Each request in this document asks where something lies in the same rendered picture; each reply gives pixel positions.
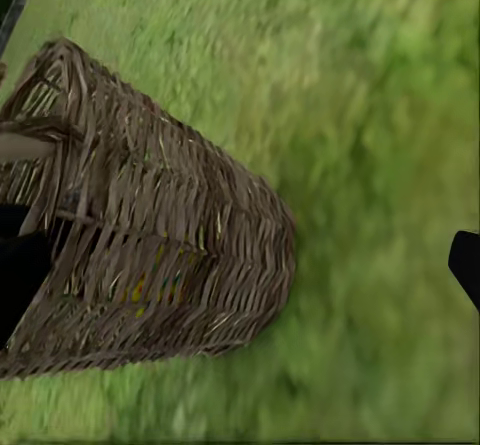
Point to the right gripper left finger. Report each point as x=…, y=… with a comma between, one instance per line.
x=24, y=265

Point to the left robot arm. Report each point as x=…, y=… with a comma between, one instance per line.
x=12, y=217

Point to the wicker basket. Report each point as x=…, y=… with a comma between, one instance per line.
x=149, y=180

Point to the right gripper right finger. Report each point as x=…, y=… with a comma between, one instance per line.
x=464, y=261

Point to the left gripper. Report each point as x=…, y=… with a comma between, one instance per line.
x=65, y=232

